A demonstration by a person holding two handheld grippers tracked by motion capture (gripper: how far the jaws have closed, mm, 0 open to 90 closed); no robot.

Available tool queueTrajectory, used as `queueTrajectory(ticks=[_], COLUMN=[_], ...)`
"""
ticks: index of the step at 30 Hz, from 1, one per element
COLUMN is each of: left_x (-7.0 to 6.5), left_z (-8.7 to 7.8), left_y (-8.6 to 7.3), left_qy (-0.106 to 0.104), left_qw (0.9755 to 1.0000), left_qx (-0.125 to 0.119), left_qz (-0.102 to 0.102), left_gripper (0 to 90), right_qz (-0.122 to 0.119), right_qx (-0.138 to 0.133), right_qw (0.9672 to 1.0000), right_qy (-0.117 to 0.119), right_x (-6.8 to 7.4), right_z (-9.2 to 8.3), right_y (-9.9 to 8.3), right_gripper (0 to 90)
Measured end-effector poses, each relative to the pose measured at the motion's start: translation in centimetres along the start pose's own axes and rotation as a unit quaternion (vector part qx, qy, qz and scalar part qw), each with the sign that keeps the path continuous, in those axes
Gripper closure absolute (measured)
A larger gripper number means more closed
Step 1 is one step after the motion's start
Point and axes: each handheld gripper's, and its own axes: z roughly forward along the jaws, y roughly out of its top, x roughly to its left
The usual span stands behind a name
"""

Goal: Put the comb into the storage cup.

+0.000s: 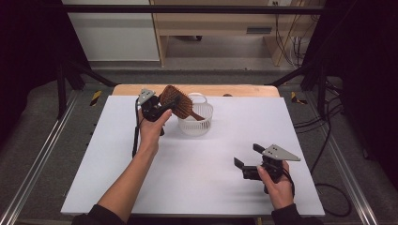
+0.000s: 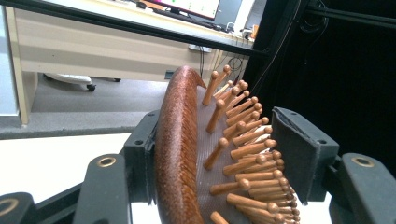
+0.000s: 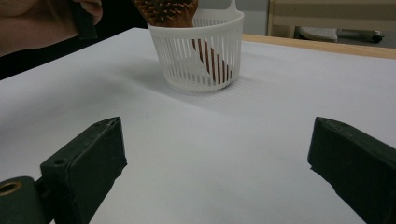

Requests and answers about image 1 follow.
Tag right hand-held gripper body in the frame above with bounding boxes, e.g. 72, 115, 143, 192
242, 143, 302, 186

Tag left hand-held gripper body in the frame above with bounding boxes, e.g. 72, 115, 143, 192
136, 88, 173, 124

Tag brown wooden hairbrush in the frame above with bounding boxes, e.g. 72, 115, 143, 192
159, 84, 206, 122

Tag white plastic basket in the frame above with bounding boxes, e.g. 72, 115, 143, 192
177, 92, 214, 137

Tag person's left hand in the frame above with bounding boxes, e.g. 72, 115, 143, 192
137, 108, 173, 154

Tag person's right hand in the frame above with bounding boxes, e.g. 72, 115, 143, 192
256, 160, 296, 210

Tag yellow black floor tape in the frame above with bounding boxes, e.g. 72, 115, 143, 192
89, 90, 103, 107
290, 91, 308, 106

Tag black metal stand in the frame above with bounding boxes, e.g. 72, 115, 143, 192
266, 60, 329, 120
55, 59, 118, 120

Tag white cabinet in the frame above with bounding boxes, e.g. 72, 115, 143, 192
62, 0, 161, 62

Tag light wooden office desk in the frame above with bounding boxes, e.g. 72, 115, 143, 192
149, 0, 317, 68

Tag black curtain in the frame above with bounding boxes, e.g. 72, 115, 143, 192
0, 0, 92, 139
301, 0, 398, 182

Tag white power strip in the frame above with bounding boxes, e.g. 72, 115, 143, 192
268, 0, 293, 8

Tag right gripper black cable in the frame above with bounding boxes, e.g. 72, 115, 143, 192
281, 160, 296, 199

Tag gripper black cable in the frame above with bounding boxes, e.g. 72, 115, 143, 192
131, 97, 142, 158
281, 160, 296, 199

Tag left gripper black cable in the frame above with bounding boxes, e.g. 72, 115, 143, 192
131, 97, 142, 158

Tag black floor cables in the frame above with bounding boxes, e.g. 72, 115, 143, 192
294, 79, 353, 218

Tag aluminium floor rail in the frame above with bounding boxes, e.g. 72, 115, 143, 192
325, 134, 379, 225
0, 90, 79, 225

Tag black horizontal frame bar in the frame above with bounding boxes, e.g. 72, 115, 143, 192
43, 3, 327, 15

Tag black desk cables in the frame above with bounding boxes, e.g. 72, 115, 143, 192
274, 1, 302, 68

